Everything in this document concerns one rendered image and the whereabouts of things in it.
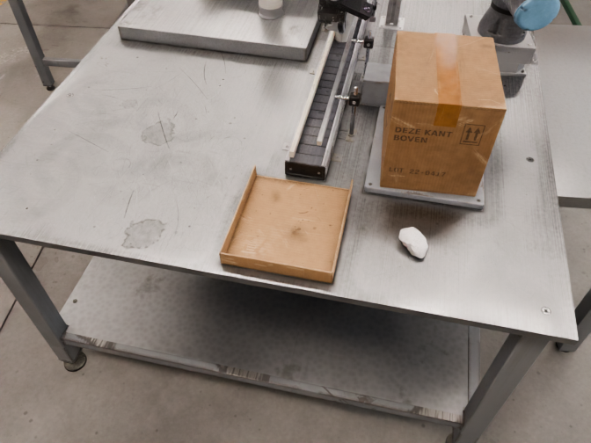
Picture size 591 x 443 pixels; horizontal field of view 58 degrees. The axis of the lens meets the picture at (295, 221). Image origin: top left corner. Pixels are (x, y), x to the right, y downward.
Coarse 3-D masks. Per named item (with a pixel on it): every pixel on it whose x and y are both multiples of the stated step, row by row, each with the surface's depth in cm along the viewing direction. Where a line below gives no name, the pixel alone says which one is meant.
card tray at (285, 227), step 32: (256, 192) 137; (288, 192) 137; (320, 192) 137; (256, 224) 130; (288, 224) 130; (320, 224) 130; (224, 256) 120; (256, 256) 123; (288, 256) 123; (320, 256) 123
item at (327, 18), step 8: (320, 0) 158; (328, 0) 152; (344, 0) 153; (320, 8) 159; (328, 8) 158; (336, 8) 158; (320, 16) 162; (328, 16) 159; (336, 16) 159; (344, 16) 159
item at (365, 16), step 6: (348, 0) 155; (354, 0) 156; (360, 0) 157; (336, 6) 156; (342, 6) 155; (348, 6) 155; (354, 6) 156; (360, 6) 157; (366, 6) 157; (372, 6) 159; (348, 12) 157; (354, 12) 157; (360, 12) 156; (366, 12) 157; (366, 18) 159
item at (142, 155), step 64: (384, 0) 207; (448, 0) 207; (128, 64) 177; (192, 64) 177; (256, 64) 177; (64, 128) 155; (128, 128) 155; (192, 128) 155; (256, 128) 155; (512, 128) 155; (0, 192) 138; (64, 192) 138; (128, 192) 138; (192, 192) 138; (512, 192) 138; (128, 256) 124; (192, 256) 124; (384, 256) 124; (448, 256) 124; (512, 256) 124; (448, 320) 114; (512, 320) 113
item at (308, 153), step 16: (336, 48) 175; (352, 48) 175; (336, 64) 168; (320, 80) 163; (320, 96) 157; (320, 112) 152; (304, 128) 147; (304, 144) 143; (304, 160) 138; (320, 160) 138
